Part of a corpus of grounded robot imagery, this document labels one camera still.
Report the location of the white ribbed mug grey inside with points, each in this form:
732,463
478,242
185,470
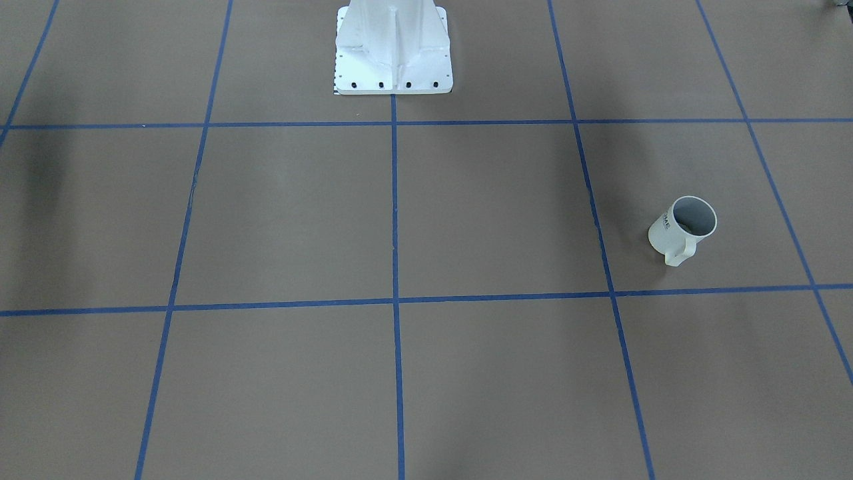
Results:
678,231

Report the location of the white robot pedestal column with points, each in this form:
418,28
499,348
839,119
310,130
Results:
392,48

